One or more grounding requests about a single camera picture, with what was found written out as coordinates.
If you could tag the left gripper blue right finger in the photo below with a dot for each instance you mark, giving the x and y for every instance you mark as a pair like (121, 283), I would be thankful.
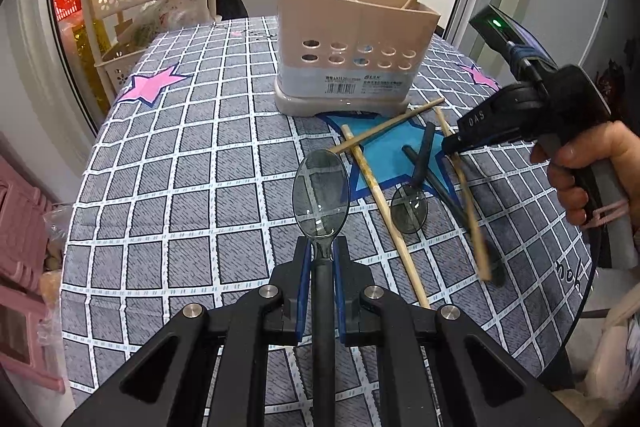
(340, 253)

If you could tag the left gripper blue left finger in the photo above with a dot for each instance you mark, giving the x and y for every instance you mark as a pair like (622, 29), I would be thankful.
(303, 256)

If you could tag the clear grey plastic spoon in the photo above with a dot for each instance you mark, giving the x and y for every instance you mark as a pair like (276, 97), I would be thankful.
(409, 207)
(321, 202)

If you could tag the person's right hand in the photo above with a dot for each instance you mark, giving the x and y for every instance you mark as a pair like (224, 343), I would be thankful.
(611, 140)

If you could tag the short light bamboo chopstick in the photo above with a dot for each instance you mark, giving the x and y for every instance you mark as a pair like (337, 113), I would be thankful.
(395, 235)

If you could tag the small clear grey spoon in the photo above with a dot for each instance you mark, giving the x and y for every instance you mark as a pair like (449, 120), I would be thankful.
(498, 273)

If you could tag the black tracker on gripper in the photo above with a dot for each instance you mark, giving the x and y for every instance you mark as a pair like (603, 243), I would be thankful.
(525, 55)

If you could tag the grey checked tablecloth with stars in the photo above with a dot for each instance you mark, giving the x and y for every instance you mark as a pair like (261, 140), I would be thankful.
(187, 198)

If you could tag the beige plastic utensil holder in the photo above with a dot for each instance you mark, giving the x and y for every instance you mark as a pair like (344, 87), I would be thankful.
(349, 55)

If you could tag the pink plastic stool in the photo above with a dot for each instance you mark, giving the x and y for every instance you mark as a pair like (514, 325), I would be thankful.
(22, 352)
(23, 233)

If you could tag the beige perforated plastic rack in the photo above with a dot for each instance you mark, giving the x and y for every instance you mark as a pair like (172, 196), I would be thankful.
(145, 1)

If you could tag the red plastic basket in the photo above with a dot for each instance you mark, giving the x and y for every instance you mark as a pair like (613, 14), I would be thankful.
(66, 8)

